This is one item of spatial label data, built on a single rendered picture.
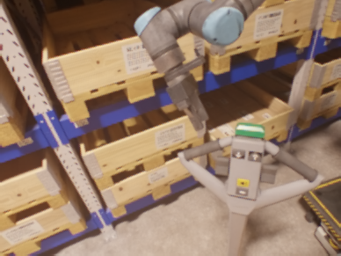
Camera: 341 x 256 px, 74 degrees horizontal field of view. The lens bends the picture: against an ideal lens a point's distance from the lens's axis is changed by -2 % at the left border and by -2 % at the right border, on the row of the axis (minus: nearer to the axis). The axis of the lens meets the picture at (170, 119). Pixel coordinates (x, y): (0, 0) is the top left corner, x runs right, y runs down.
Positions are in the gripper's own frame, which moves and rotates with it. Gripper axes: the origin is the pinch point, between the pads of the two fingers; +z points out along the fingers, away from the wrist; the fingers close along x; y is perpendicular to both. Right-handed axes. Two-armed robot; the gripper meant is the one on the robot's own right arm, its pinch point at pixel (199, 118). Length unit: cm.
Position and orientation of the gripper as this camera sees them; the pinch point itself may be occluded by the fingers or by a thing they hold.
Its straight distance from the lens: 72.2
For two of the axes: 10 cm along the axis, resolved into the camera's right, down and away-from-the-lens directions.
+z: 4.8, 8.6, 1.8
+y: -8.1, 3.6, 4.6
